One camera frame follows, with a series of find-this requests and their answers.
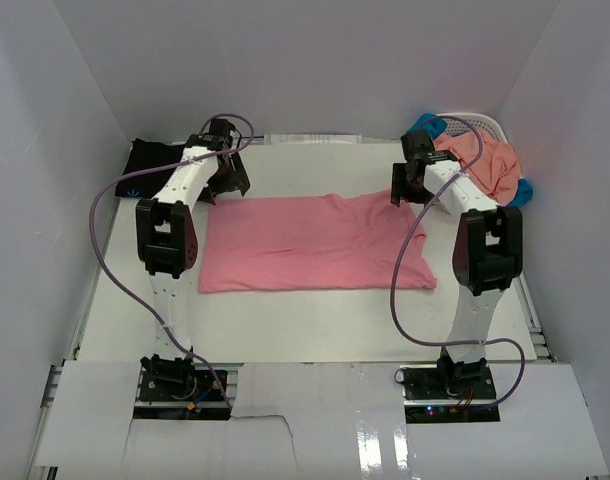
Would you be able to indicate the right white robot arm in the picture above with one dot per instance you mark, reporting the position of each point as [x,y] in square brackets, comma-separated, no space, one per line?
[487,255]

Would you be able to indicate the white perforated laundry basket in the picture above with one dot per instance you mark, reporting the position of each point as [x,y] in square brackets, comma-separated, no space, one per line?
[476,126]

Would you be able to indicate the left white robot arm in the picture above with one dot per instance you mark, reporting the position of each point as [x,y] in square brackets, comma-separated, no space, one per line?
[167,242]

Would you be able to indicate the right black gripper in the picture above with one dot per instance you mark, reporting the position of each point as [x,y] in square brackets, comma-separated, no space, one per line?
[400,173]

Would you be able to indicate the pink t shirt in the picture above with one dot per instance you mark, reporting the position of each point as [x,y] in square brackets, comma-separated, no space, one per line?
[313,243]

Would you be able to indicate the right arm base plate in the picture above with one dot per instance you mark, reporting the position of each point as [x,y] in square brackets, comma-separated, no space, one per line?
[428,401]

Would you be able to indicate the blue t shirt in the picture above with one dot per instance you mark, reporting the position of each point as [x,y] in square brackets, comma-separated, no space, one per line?
[435,127]

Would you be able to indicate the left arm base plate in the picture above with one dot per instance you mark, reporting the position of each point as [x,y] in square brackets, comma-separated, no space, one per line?
[177,390]

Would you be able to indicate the salmon orange t shirt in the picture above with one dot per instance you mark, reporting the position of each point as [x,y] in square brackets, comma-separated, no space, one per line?
[496,173]

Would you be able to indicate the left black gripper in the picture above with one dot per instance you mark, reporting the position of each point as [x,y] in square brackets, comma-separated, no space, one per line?
[236,181]

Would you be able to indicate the white paper sheets at back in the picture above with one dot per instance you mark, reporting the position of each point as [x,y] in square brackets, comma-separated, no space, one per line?
[307,139]

